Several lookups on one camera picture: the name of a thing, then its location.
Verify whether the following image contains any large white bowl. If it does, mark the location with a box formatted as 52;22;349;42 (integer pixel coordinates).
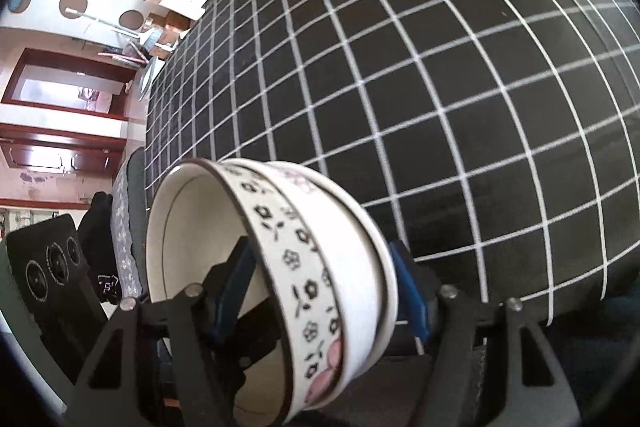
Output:
232;159;399;379

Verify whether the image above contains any black white grid tablecloth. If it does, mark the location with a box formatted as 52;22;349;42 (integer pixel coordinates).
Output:
145;0;639;321

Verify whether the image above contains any small patterned ceramic bowl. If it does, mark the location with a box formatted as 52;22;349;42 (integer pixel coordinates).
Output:
146;159;343;426

